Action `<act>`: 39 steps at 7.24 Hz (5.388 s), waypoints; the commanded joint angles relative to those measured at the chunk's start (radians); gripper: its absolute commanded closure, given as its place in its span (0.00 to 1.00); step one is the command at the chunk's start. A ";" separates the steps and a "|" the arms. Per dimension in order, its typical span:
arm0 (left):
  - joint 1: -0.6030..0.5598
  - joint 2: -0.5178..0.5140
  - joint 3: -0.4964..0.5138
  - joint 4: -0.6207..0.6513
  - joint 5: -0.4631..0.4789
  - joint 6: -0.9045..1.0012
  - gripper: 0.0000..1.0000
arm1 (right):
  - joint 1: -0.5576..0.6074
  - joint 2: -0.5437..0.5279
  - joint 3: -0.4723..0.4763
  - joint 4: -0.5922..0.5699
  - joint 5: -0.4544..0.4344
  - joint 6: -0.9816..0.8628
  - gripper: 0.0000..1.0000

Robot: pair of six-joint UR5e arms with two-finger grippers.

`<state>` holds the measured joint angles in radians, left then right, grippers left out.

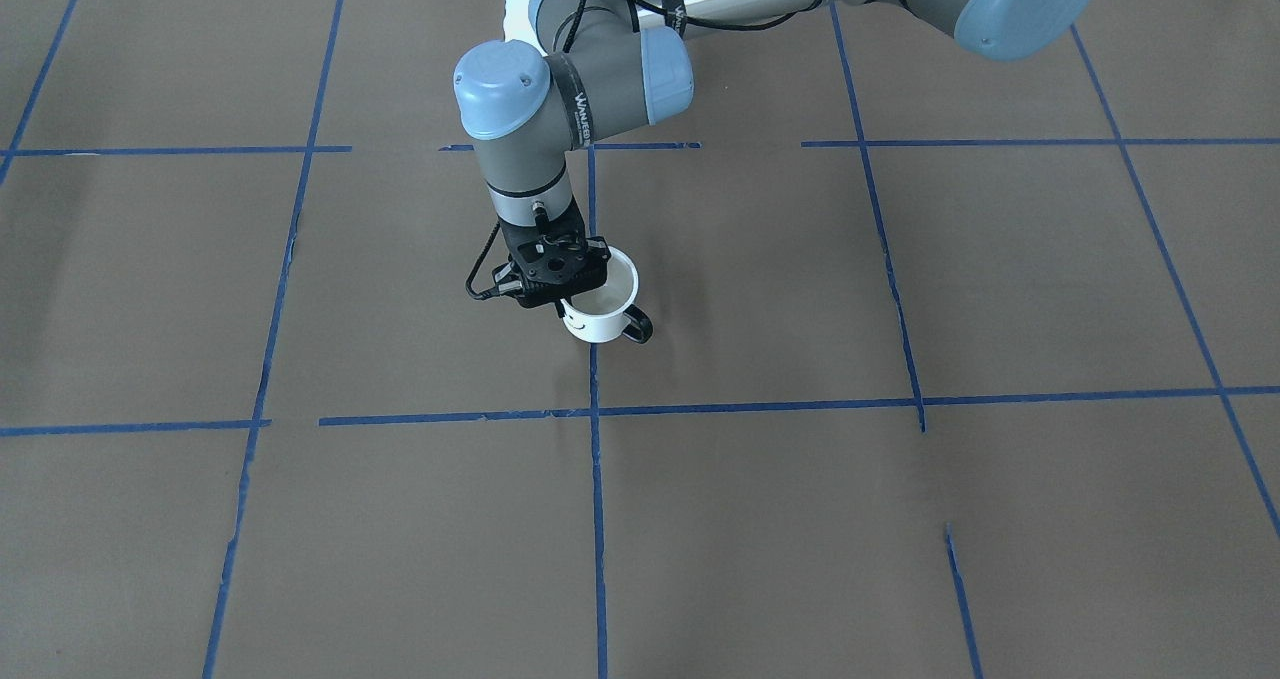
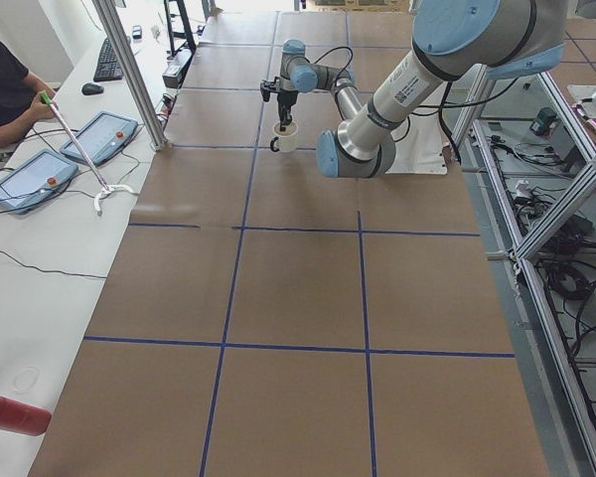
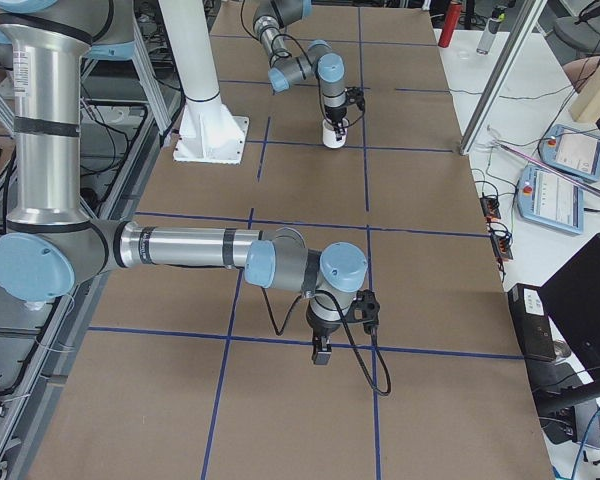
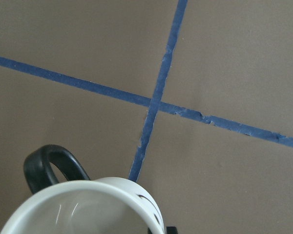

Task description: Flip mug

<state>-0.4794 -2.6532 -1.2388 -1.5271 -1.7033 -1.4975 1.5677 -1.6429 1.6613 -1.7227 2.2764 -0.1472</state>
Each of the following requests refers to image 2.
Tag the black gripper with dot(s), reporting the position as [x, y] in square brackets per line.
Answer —
[285, 98]

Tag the near blue teach pendant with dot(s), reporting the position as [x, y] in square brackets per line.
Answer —
[35, 181]

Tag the far blue teach pendant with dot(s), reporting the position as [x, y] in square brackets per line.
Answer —
[105, 135]

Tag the black keyboard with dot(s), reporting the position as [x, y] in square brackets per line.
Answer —
[107, 67]

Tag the aluminium frame post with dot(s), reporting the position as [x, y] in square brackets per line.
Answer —
[115, 33]

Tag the aluminium side frame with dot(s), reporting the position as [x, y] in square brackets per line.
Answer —
[530, 146]

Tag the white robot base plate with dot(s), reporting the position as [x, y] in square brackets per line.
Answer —
[419, 147]

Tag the brown paper table cover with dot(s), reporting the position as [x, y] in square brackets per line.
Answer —
[260, 319]

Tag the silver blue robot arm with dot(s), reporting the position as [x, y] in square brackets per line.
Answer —
[512, 38]

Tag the person in black shirt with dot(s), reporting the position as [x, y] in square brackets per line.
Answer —
[21, 106]

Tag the red water bottle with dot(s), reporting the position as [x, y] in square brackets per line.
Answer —
[19, 417]

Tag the blue teach pendant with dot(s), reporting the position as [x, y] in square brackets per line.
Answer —
[105, 135]
[35, 181]

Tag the white mug black handle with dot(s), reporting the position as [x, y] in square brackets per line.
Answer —
[285, 138]

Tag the black computer mouse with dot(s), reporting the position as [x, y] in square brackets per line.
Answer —
[92, 88]

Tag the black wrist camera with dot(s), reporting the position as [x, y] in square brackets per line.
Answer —
[269, 87]

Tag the reacher grabber stick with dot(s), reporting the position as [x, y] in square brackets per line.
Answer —
[106, 188]

